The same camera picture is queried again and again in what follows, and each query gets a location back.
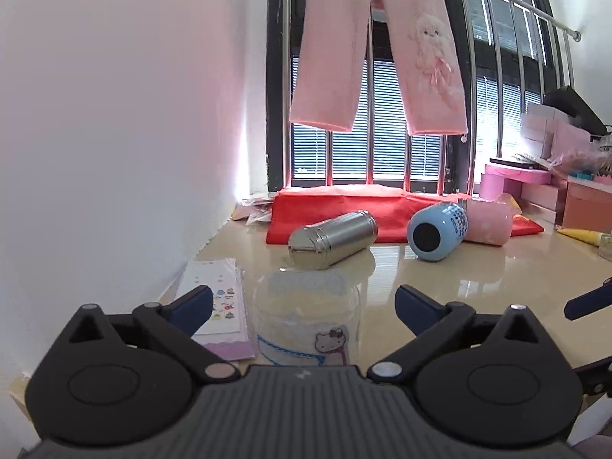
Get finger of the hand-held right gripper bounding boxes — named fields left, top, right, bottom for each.
left=573, top=356, right=612, bottom=398
left=563, top=277, right=612, bottom=321

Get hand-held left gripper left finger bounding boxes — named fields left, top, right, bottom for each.
left=56, top=285, right=241, bottom=385

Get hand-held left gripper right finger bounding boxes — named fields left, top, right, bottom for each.
left=366, top=285, right=571, bottom=385

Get transparent cartoon print cup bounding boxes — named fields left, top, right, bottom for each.
left=252, top=269, right=362, bottom=367

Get light blue cup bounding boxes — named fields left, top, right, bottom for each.
left=407, top=202, right=470, bottom=263

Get stainless steel cup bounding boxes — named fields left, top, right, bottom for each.
left=288, top=209, right=379, bottom=270

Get pink cup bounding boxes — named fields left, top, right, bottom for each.
left=460, top=193, right=523, bottom=247

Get cartoon sticker sheet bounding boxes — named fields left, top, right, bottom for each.
left=174, top=257, right=259, bottom=362

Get yellow tube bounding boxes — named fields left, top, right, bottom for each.
left=556, top=226, right=612, bottom=250

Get orange pink box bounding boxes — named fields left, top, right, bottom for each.
left=561, top=176, right=612, bottom=233

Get red cloth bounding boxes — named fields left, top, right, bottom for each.
left=266, top=184, right=545, bottom=246

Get pile of small papers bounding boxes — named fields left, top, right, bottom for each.
left=232, top=192, right=277, bottom=226

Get flat pink box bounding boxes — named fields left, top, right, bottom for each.
left=484, top=162, right=552, bottom=186

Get round pink box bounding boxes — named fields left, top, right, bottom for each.
left=479, top=172, right=516, bottom=202

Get black book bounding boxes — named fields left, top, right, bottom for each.
left=490, top=155, right=544, bottom=171

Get stack of pale pink boxes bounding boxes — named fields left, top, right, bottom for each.
left=519, top=102, right=594, bottom=161

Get black bag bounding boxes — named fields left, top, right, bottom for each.
left=542, top=85, right=609, bottom=135

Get window blinds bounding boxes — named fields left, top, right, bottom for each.
left=290, top=0, right=550, bottom=180

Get pink pants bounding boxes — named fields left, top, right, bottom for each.
left=289, top=0, right=470, bottom=137

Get metal window railing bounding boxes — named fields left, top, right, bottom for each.
left=280, top=0, right=583, bottom=197

